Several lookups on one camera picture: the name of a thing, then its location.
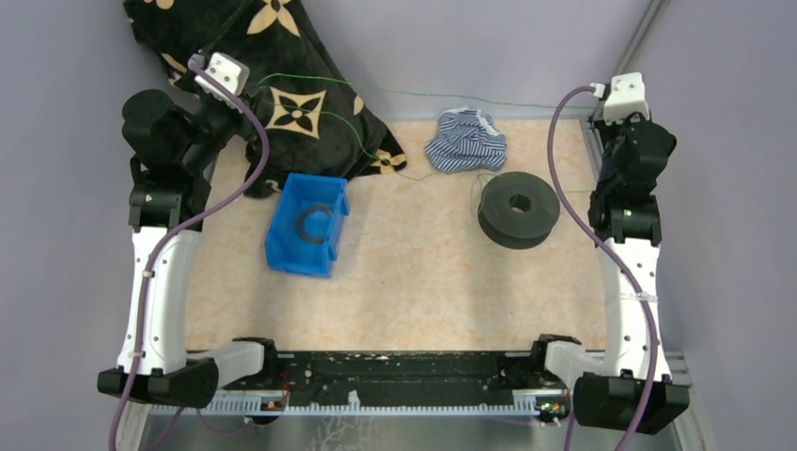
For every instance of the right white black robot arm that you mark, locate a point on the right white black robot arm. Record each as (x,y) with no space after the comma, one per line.
(631,387)

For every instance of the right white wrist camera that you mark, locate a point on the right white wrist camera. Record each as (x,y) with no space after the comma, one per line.
(622,97)

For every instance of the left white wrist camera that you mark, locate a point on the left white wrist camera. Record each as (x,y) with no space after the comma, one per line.
(221,76)

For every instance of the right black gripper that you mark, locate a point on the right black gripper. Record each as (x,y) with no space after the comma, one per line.
(606,130)

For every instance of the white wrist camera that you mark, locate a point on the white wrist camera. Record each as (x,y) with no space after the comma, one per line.
(622,97)
(221,76)

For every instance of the black cable spool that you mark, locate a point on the black cable spool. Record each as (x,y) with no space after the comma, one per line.
(518,210)

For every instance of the blue plastic bin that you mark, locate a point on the blue plastic bin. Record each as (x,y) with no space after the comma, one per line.
(307,224)

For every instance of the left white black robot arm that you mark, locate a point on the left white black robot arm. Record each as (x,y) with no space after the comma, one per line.
(172,148)

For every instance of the blue white striped cloth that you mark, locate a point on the blue white striped cloth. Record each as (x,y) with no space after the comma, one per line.
(466,140)

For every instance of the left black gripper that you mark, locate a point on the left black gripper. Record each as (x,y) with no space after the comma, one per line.
(240,119)

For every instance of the black beige floral blanket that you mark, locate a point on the black beige floral blanket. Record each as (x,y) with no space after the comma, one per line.
(316,122)

